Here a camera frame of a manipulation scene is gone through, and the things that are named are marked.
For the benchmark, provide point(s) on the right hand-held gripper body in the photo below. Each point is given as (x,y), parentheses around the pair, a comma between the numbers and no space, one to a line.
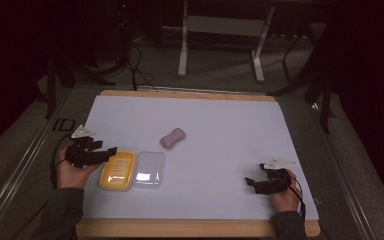
(276,179)

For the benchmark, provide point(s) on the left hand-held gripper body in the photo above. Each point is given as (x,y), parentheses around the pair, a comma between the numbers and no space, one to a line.
(80,151)

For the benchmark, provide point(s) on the yellow soap dish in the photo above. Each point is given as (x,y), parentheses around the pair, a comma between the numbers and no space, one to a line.
(118,170)

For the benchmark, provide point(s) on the clear soap dish lid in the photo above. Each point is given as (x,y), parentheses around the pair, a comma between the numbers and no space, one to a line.
(148,171)

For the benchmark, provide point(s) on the pink soap bar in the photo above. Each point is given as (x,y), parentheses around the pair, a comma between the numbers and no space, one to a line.
(173,138)

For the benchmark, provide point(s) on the person's left hand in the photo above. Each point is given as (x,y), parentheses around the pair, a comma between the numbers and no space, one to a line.
(72,172)

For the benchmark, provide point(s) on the person's right hand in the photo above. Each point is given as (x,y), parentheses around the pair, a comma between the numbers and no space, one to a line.
(287,198)

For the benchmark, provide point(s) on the white table mat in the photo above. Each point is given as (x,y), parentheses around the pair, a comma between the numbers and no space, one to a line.
(196,156)

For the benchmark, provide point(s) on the black tripod stand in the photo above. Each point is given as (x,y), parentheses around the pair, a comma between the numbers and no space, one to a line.
(80,56)

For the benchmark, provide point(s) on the dark chair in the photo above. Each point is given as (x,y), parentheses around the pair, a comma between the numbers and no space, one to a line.
(310,66)

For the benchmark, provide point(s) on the black floor bracket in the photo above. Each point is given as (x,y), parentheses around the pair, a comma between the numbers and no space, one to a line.
(64,124)

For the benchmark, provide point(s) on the white metal table frame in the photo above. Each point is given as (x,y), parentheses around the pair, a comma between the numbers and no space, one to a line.
(223,40)

